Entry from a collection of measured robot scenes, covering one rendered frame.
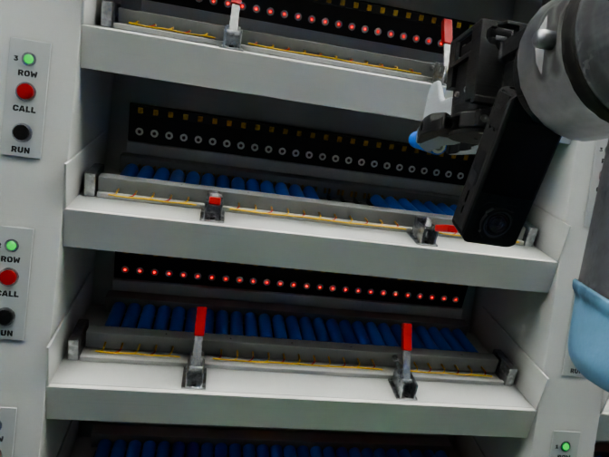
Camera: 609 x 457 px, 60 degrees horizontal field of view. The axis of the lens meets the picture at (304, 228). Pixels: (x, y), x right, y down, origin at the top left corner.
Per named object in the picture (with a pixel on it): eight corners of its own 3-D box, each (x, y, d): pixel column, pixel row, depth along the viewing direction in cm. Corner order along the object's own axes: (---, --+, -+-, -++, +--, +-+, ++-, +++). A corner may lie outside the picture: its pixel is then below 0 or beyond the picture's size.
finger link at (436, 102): (429, 96, 53) (480, 72, 44) (422, 154, 53) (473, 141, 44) (401, 91, 52) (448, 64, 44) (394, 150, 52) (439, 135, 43)
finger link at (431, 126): (450, 129, 49) (508, 111, 40) (449, 148, 49) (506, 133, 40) (404, 121, 47) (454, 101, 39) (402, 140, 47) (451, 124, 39)
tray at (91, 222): (547, 293, 69) (572, 226, 66) (62, 247, 58) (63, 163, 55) (480, 238, 88) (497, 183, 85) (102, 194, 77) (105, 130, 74)
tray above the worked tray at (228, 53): (569, 144, 68) (607, 33, 64) (80, 67, 57) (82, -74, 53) (496, 120, 87) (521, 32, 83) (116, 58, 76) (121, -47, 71)
